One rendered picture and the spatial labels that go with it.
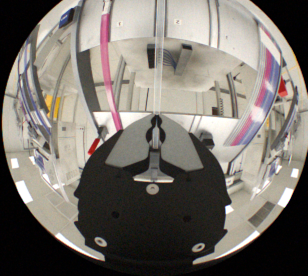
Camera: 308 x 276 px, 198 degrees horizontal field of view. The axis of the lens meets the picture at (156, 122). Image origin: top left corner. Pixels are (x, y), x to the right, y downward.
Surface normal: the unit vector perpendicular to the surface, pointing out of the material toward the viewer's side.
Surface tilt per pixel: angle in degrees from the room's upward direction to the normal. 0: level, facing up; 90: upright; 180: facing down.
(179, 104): 90
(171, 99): 90
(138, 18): 44
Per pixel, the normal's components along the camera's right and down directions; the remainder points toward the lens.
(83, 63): 1.00, 0.04
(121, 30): -0.04, 0.66
